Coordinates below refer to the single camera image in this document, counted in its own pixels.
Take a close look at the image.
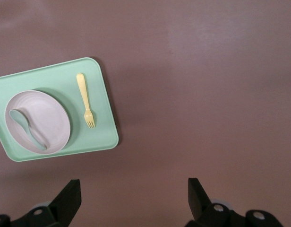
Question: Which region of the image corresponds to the light green rectangular tray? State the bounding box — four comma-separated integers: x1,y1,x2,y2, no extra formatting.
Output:
0,56,120,163

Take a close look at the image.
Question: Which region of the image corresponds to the teal plastic spoon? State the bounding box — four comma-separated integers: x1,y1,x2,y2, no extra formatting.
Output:
9,108,48,151

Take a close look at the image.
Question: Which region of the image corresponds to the yellow plastic fork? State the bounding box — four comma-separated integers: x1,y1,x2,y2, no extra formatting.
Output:
76,73,97,129

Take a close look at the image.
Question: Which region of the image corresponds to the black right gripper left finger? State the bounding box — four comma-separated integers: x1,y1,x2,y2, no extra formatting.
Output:
0,179,83,227

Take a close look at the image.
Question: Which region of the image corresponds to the beige round plate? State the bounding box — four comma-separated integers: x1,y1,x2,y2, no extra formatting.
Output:
4,89,72,155

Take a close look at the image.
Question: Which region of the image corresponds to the brown table cover mat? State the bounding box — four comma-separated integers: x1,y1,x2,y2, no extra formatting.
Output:
0,0,291,227

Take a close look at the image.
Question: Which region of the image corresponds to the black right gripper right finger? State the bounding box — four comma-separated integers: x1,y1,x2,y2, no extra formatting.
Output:
185,177,283,227

